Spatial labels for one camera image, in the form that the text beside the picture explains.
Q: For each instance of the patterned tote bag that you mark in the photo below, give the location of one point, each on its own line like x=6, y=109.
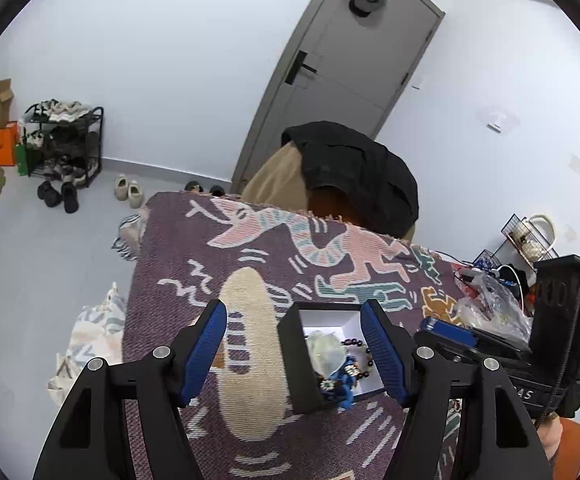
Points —
x=92, y=340

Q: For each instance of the black jacket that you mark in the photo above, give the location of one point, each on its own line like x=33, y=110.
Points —
x=360, y=170

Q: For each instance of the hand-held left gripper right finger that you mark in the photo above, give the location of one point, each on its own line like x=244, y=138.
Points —
x=385, y=357

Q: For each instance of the clear plastic bag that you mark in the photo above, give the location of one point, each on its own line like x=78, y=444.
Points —
x=495, y=310

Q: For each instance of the person's right forearm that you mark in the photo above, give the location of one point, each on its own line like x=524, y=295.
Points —
x=551, y=437

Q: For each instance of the black shoe rack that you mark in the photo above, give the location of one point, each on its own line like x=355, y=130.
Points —
x=64, y=145

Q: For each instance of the black shoe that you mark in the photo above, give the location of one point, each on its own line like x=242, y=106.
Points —
x=48, y=194
x=69, y=199

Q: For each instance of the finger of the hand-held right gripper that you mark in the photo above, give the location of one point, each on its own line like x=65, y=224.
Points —
x=450, y=331

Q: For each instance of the orange box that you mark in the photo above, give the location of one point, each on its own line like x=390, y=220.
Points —
x=0, y=147

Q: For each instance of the green paper bag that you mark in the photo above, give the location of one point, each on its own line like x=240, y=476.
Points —
x=22, y=159

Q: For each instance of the striped cloth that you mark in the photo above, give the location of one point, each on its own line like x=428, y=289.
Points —
x=125, y=237

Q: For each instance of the white light switch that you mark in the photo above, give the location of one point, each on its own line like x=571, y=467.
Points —
x=418, y=82

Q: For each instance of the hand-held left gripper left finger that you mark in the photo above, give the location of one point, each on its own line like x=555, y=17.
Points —
x=202, y=357

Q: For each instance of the grey door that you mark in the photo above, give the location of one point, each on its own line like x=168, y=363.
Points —
x=350, y=60

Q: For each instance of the printed woven blanket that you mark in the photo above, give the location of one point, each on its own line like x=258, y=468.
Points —
x=280, y=260

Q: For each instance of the tan chair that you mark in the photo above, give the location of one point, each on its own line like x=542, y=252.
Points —
x=275, y=175

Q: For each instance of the black jewelry box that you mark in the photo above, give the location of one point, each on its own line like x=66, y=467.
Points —
x=295, y=360

